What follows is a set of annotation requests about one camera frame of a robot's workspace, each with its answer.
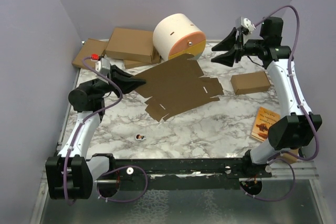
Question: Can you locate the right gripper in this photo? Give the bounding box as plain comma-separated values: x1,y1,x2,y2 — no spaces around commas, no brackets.
212,28,266,66

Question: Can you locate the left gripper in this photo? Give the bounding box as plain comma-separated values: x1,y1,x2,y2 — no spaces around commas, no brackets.
84,63,146,98

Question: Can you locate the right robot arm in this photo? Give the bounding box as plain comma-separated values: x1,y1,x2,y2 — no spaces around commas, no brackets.
211,17,322,177

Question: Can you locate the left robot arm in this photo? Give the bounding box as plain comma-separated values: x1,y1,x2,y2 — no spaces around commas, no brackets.
45,65,146,205

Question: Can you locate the cardboard box under large box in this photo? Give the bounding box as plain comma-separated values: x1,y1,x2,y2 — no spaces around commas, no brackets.
123,55,161,69

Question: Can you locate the large folded cardboard box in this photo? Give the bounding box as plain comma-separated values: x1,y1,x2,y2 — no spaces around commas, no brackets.
105,27,154,63

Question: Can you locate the small folded cardboard box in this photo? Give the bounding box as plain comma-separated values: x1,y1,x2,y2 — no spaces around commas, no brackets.
230,71,270,95

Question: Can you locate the cardboard box under book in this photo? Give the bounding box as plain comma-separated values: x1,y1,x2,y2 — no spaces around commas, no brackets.
282,149,299,164

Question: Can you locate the round cream drawer cabinet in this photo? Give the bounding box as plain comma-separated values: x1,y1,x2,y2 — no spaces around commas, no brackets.
153,13,206,61

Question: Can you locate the small cartoon sticker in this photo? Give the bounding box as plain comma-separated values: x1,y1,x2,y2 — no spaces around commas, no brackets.
135,134,146,140

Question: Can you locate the orange paperback book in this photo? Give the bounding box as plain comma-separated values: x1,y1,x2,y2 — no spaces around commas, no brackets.
250,107,280,142

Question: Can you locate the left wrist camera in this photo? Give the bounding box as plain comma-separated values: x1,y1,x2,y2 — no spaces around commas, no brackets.
95,57,111,76

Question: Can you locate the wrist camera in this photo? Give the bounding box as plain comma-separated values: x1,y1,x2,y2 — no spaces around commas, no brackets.
95,57,111,76
236,17,256,35

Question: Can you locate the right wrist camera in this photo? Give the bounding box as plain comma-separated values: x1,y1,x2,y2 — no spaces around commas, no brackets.
236,17,256,35

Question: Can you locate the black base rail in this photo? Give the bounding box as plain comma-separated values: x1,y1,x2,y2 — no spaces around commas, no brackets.
94,158,271,191

